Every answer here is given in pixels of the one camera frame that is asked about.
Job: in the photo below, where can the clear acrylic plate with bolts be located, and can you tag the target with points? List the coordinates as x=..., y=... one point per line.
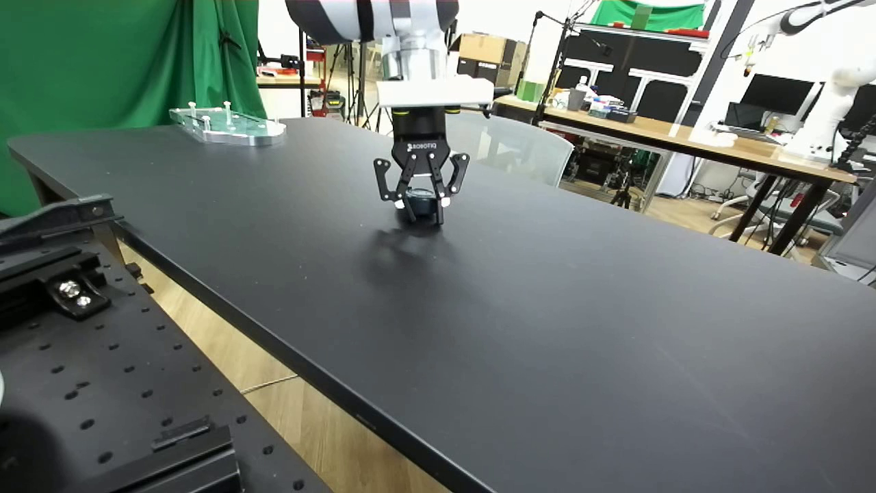
x=228, y=128

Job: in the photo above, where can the cardboard box with black stripe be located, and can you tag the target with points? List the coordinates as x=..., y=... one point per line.
x=493, y=55

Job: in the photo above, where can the black camera tripod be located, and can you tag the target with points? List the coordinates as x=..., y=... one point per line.
x=370, y=113
x=346, y=73

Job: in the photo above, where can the green hanging cloth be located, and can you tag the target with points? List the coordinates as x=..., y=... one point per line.
x=647, y=14

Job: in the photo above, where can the black flat bracket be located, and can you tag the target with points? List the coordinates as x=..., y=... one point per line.
x=175, y=456

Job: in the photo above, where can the green curtain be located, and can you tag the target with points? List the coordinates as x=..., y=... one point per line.
x=91, y=65

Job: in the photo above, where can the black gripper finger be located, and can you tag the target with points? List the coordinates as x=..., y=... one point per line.
x=392, y=181
x=452, y=181

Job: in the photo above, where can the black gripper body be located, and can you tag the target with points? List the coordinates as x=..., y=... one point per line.
x=424, y=137

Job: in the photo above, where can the grey mesh office chair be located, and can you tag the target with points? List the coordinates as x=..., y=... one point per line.
x=522, y=151

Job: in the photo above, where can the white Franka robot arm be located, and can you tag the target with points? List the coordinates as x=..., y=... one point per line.
x=402, y=23

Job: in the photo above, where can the black mounting rail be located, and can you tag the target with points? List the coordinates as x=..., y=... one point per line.
x=55, y=221

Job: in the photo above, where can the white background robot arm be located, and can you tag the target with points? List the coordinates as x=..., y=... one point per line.
x=825, y=111

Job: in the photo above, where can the white partition black windows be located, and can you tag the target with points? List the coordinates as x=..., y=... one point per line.
x=630, y=65

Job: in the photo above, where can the black clamp with silver screws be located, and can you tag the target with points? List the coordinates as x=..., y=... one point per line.
x=77, y=295

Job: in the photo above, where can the small black monitor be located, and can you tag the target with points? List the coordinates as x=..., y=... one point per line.
x=747, y=113

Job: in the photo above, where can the black perforated breadboard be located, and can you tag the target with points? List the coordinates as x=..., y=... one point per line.
x=118, y=384

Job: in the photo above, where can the long wooden desk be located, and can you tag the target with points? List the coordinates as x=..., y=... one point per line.
x=659, y=134

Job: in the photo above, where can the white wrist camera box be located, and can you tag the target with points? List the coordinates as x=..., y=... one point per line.
x=440, y=91

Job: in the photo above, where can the green box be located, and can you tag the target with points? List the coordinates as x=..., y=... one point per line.
x=532, y=89

